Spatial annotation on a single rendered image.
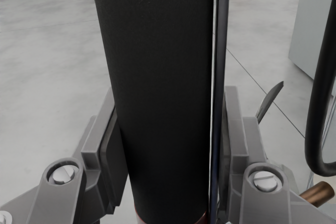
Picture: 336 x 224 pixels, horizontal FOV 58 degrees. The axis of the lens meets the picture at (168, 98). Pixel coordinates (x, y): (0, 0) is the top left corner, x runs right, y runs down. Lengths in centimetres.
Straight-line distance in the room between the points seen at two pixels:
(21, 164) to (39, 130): 40
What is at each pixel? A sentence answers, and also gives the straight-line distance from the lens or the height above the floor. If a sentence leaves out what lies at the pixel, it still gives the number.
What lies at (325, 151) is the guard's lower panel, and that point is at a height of 41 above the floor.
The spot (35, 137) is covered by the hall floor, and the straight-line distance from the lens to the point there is 283.
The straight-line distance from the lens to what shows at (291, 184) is 72.
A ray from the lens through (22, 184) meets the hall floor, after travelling 248.
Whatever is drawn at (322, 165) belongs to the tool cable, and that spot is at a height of 152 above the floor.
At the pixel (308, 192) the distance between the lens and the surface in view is 26.
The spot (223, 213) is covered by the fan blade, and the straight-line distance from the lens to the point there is 51.
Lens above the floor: 167
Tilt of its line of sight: 35 degrees down
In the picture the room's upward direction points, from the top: 4 degrees counter-clockwise
